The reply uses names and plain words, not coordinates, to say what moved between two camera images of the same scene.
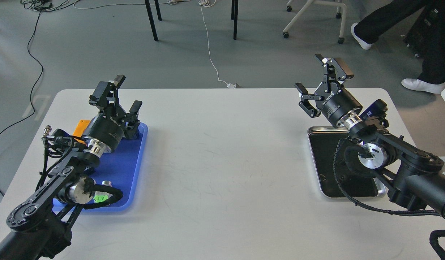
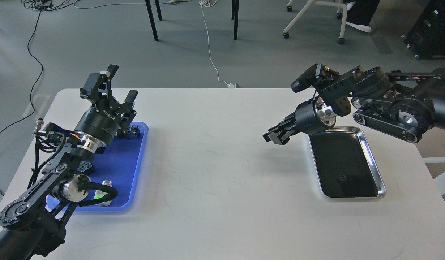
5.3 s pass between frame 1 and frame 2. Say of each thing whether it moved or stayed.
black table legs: stayed
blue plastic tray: stayed
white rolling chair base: stayed
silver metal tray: stayed
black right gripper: moved
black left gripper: moved
